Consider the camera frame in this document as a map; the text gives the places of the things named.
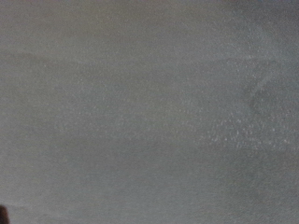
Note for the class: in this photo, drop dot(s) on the grey partition panel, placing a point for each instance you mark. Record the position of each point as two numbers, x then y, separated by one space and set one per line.
149 93

